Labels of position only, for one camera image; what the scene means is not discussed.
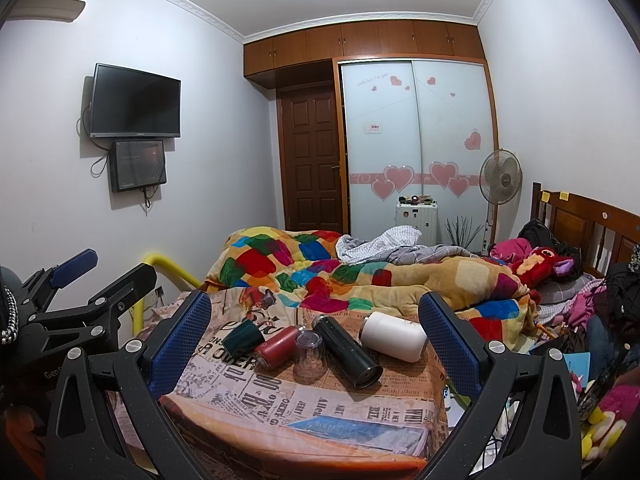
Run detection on dark green cup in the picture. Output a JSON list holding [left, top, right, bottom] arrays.
[[222, 320, 266, 360]]

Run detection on clear glass cup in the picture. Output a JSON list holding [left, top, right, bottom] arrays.
[[293, 330, 328, 384]]

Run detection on white thermos bottle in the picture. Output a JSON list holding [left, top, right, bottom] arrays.
[[359, 312, 427, 363]]

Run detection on red plush toy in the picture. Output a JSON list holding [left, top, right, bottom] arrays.
[[509, 247, 576, 288]]

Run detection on black thermos bottle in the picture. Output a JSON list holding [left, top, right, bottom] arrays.
[[311, 314, 383, 389]]

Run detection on newspaper print blanket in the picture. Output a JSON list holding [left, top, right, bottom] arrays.
[[160, 288, 447, 479]]

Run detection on white suitcase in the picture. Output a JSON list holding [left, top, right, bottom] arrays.
[[396, 195, 438, 246]]

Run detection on wooden bed headboard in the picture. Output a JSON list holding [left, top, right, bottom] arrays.
[[530, 182, 639, 278]]

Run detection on white checked cloth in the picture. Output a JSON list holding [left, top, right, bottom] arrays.
[[335, 226, 421, 264]]

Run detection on red thermos bottle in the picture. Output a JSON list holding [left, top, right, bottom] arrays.
[[254, 325, 304, 370]]

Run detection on standing electric fan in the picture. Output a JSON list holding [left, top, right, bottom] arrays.
[[478, 148, 523, 254]]

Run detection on colourful patchwork blanket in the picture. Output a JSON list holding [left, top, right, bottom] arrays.
[[204, 226, 539, 349]]

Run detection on sliding wardrobe with hearts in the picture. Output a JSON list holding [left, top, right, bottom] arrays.
[[338, 58, 496, 252]]

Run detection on dark brown wooden door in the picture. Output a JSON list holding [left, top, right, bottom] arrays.
[[279, 84, 344, 232]]

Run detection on upper wooden cabinets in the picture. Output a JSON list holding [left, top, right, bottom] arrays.
[[243, 20, 485, 89]]

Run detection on yellow bed rail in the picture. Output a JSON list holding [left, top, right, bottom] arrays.
[[129, 252, 203, 336]]

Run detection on small wall mounted monitor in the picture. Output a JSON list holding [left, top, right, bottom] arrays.
[[108, 140, 167, 193]]

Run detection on wall mounted black television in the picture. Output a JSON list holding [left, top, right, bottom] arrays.
[[89, 63, 181, 139]]

